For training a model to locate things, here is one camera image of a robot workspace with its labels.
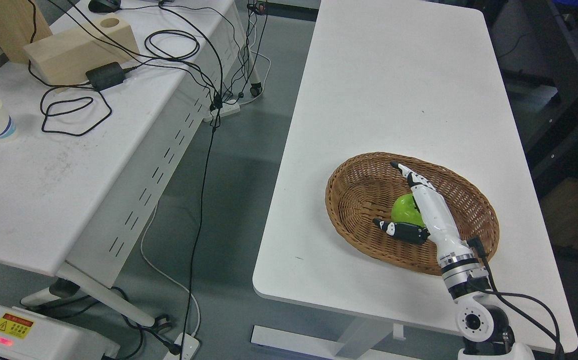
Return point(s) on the wooden block with hole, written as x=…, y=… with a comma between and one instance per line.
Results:
x=64, y=58

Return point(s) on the white machine with warning label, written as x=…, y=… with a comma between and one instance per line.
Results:
x=26, y=335

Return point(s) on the white folding table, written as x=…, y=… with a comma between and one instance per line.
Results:
x=74, y=199

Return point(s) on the brown wicker basket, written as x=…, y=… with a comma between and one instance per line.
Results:
x=366, y=186

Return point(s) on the white power strip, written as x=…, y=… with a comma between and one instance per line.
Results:
x=226, y=110
x=189, y=347

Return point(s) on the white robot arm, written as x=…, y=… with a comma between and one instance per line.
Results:
x=485, y=328

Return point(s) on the black power adapter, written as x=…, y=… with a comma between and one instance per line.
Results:
x=106, y=76

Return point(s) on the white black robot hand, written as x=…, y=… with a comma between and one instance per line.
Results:
x=439, y=225

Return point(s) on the white standing desk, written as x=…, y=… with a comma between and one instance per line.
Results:
x=412, y=78

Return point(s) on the black metal shelf rack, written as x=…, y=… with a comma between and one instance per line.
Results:
x=536, y=43

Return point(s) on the green apple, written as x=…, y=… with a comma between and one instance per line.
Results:
x=405, y=210

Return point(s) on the white power strip near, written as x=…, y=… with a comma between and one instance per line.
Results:
x=189, y=347

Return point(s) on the white power strip far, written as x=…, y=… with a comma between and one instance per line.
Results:
x=226, y=110

